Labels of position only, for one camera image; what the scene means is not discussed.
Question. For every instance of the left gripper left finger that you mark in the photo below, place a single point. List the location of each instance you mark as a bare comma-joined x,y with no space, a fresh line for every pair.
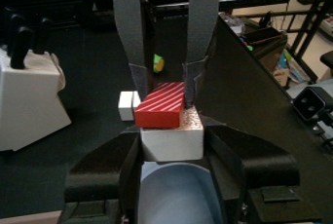
105,169

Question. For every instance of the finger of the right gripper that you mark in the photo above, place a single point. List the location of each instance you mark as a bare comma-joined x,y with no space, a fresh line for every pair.
130,26
201,23

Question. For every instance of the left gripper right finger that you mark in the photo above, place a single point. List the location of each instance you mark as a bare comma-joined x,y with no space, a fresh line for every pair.
260,169

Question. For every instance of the white foam block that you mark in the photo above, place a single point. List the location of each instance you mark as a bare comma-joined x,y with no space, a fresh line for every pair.
165,107

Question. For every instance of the speckled maki sushi toy block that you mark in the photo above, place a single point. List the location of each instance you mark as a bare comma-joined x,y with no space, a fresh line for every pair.
126,106

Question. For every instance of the clear plastic bag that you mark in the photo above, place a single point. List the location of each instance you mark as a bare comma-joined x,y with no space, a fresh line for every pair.
232,23

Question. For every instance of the green and yellow toy food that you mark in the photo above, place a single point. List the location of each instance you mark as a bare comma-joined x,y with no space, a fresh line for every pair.
158,64

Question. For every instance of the open brown cardboard box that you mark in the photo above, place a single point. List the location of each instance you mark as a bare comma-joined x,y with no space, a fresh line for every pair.
269,44

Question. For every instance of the grey mixing bowl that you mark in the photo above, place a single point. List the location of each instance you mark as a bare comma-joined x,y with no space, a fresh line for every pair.
178,195

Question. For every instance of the black webcam box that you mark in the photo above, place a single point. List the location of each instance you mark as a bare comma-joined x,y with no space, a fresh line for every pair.
309,103

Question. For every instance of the colourful cardboard packet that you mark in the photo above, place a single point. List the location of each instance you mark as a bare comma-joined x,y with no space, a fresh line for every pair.
281,76

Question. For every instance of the white toy knife block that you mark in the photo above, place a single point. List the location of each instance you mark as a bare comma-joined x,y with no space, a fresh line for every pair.
26,104

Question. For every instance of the black chair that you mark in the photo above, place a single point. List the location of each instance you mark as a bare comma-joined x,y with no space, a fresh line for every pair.
328,59

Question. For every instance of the black metal frame leg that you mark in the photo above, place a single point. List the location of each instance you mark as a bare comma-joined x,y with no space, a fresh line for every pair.
309,17

